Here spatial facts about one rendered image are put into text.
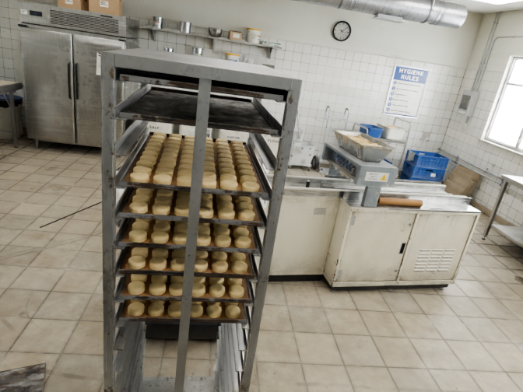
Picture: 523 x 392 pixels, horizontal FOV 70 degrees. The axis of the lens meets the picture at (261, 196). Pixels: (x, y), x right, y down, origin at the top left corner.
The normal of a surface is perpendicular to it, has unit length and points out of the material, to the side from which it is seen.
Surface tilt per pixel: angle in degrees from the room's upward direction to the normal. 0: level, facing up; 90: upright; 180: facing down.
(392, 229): 90
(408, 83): 90
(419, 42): 90
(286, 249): 90
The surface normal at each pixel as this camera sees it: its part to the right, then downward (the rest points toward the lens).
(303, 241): 0.23, 0.38
